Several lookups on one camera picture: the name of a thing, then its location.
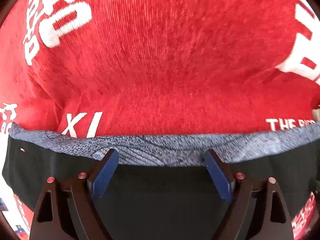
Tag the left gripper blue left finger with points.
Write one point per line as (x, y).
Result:
(102, 174)

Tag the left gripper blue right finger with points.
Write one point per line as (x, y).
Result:
(221, 175)

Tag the black pants grey waistband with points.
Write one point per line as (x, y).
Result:
(161, 188)

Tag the red blanket white characters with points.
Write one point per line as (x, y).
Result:
(93, 68)

